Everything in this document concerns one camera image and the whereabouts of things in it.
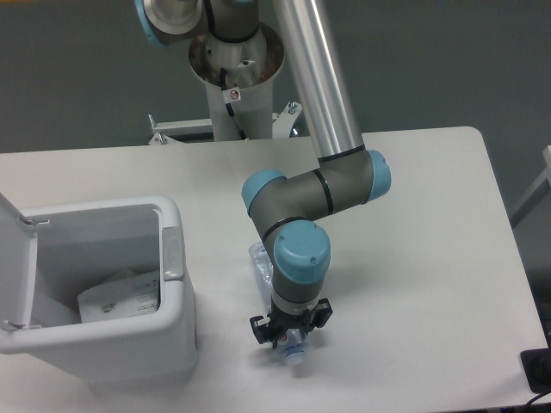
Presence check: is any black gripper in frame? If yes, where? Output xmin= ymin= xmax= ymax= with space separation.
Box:
xmin=250 ymin=298 xmax=333 ymax=348

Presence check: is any clear plastic water bottle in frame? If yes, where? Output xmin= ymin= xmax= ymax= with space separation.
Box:
xmin=249 ymin=242 xmax=306 ymax=367

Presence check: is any clear plastic wrapper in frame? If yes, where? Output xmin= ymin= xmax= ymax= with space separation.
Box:
xmin=77 ymin=271 xmax=160 ymax=323

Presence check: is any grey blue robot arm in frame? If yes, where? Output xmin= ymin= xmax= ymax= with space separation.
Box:
xmin=134 ymin=1 xmax=391 ymax=344

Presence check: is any white trash can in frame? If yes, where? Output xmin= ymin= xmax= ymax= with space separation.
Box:
xmin=1 ymin=195 xmax=198 ymax=382

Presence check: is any white trash can lid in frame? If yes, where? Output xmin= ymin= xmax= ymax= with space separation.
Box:
xmin=1 ymin=196 xmax=51 ymax=331

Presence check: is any black device at edge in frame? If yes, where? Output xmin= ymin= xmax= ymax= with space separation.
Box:
xmin=520 ymin=348 xmax=550 ymax=393

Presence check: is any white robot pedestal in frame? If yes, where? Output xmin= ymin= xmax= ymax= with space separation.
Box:
xmin=149 ymin=23 xmax=307 ymax=145

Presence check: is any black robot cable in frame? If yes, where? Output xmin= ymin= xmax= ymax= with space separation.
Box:
xmin=219 ymin=67 xmax=251 ymax=141

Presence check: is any white frame at right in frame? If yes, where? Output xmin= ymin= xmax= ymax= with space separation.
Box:
xmin=509 ymin=145 xmax=550 ymax=228

